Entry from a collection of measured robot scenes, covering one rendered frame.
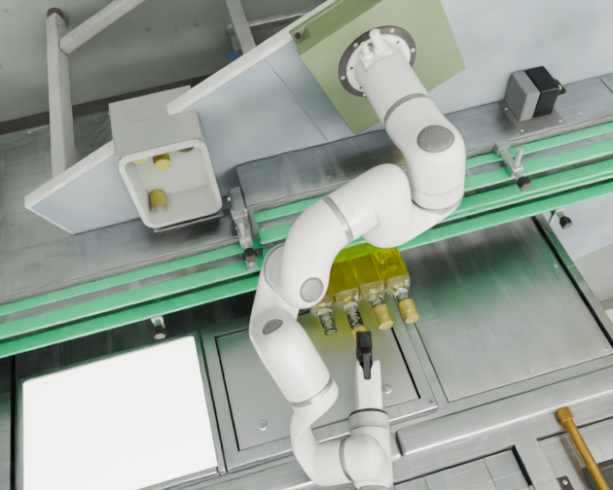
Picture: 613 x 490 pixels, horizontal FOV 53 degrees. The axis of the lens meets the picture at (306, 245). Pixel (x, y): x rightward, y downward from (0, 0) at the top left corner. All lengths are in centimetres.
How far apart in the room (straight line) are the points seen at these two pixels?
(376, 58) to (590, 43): 60
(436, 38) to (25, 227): 121
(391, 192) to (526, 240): 78
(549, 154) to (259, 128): 65
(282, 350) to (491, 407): 59
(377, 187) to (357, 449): 45
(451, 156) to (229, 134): 53
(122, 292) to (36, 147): 80
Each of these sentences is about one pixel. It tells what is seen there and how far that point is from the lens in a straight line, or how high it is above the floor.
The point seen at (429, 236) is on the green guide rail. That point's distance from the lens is 148.
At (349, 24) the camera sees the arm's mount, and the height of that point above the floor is 82.
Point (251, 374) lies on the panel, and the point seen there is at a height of 113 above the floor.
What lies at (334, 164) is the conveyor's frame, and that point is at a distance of 137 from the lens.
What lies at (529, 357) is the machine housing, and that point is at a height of 126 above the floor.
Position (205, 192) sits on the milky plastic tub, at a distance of 139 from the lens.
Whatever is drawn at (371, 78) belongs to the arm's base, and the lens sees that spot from 114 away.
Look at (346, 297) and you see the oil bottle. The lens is 132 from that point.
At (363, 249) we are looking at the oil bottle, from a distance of 138.
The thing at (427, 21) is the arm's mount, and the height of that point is 82.
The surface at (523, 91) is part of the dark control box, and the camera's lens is 146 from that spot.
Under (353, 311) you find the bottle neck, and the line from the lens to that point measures 132.
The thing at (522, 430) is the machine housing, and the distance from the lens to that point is 143.
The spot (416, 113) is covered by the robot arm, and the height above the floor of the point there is 102.
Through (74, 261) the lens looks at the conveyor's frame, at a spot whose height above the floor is 83.
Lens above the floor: 171
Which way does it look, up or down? 34 degrees down
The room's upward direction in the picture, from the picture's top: 161 degrees clockwise
